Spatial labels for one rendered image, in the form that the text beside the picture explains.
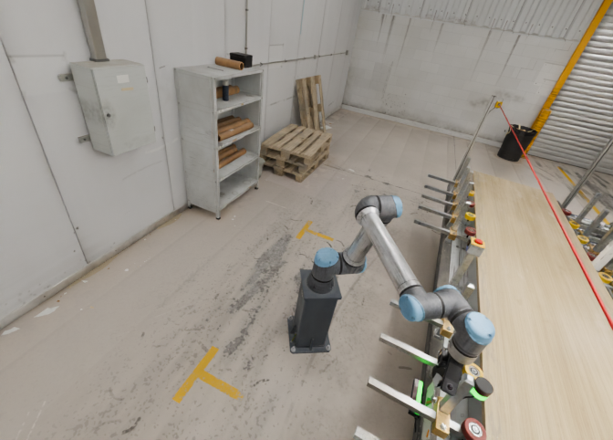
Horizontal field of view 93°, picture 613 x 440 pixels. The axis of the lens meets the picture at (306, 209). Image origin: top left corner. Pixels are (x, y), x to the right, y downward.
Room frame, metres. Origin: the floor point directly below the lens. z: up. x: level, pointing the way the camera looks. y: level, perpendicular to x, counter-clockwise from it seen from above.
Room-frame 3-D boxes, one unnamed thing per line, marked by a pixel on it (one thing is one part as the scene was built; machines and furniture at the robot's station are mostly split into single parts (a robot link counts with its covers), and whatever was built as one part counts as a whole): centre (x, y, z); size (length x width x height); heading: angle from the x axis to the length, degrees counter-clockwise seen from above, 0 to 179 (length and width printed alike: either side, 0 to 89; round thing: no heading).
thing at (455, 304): (0.73, -0.57, 1.33); 0.12 x 0.12 x 0.09; 18
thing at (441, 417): (0.58, -0.68, 0.85); 0.13 x 0.06 x 0.05; 159
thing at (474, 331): (0.63, -0.61, 1.32); 0.10 x 0.09 x 0.12; 18
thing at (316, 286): (1.41, -0.18, 0.65); 0.19 x 0.19 x 0.10
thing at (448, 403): (0.60, -0.68, 0.87); 0.03 x 0.03 x 0.48; 69
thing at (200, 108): (3.17, 1.07, 0.78); 0.90 x 0.45 x 1.55; 162
